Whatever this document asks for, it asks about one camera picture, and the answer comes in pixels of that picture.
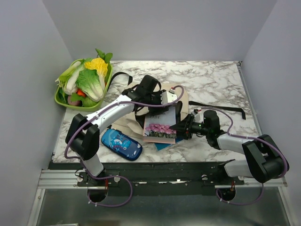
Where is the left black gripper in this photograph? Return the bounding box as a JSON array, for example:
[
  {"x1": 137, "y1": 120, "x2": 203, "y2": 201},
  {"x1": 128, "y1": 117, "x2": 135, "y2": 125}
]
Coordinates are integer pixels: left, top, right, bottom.
[{"x1": 145, "y1": 90, "x2": 169, "y2": 117}]

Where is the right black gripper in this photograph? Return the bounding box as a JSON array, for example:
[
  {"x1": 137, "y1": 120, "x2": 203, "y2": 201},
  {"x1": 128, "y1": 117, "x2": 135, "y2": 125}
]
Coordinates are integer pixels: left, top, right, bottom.
[{"x1": 170, "y1": 113, "x2": 210, "y2": 140}]

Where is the beige canvas student bag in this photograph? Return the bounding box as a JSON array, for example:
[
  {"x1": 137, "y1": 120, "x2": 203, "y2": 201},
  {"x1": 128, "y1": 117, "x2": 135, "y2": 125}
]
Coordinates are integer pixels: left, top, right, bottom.
[{"x1": 122, "y1": 75, "x2": 246, "y2": 143}]

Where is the white flower cover book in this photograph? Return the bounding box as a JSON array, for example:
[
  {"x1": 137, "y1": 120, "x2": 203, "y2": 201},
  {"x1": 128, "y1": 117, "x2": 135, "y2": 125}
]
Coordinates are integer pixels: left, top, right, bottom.
[{"x1": 143, "y1": 106, "x2": 176, "y2": 144}]

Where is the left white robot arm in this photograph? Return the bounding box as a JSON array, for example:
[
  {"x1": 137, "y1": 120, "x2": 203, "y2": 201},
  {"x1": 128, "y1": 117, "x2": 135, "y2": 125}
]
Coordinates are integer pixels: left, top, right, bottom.
[{"x1": 65, "y1": 75, "x2": 162, "y2": 186}]

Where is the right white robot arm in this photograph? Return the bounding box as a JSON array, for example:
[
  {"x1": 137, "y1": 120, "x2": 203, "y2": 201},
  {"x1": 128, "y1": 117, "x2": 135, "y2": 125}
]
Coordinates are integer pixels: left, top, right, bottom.
[{"x1": 170, "y1": 109, "x2": 289, "y2": 185}]

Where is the blue notebook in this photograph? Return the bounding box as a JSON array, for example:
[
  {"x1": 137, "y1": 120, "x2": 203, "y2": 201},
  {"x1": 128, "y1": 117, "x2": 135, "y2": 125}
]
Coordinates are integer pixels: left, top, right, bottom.
[{"x1": 154, "y1": 138, "x2": 182, "y2": 151}]

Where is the blue pencil case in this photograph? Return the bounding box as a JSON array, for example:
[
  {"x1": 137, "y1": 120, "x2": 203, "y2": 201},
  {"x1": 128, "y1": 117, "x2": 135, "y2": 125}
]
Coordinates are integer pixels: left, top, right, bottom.
[{"x1": 101, "y1": 129, "x2": 143, "y2": 161}]

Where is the yellow toy cabbage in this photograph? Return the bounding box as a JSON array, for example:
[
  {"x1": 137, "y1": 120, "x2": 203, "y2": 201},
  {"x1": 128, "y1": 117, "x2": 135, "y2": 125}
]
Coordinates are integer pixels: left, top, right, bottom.
[{"x1": 84, "y1": 57, "x2": 108, "y2": 85}]

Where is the green toy lettuce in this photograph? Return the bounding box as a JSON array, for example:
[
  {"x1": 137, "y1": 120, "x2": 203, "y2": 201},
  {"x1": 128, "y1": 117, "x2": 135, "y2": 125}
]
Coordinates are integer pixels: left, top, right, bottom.
[{"x1": 76, "y1": 69, "x2": 103, "y2": 102}]

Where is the orange toy carrot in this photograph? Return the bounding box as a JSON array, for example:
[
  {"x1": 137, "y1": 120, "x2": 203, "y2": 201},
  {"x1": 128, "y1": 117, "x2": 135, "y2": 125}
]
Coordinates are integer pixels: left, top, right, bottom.
[{"x1": 77, "y1": 89, "x2": 86, "y2": 97}]

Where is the white toy bok choy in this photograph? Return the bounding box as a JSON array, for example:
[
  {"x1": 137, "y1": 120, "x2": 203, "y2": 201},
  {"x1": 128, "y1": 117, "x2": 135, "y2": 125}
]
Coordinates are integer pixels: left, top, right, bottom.
[{"x1": 55, "y1": 59, "x2": 84, "y2": 95}]

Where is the green vegetable basket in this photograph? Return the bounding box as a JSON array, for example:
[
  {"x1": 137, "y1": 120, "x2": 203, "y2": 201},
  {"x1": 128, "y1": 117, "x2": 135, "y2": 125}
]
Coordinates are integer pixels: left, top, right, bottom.
[{"x1": 55, "y1": 58, "x2": 112, "y2": 112}]

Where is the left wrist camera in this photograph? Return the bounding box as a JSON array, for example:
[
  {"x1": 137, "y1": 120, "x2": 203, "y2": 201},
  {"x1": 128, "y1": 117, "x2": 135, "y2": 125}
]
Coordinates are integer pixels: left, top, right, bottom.
[{"x1": 160, "y1": 91, "x2": 177, "y2": 105}]

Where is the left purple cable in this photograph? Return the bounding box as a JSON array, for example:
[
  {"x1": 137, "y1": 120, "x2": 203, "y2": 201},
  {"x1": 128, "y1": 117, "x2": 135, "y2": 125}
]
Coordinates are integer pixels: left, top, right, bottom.
[{"x1": 63, "y1": 85, "x2": 184, "y2": 207}]

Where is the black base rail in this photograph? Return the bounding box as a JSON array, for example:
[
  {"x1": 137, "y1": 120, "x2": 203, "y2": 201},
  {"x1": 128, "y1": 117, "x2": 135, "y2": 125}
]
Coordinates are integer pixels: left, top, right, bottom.
[{"x1": 48, "y1": 162, "x2": 244, "y2": 197}]

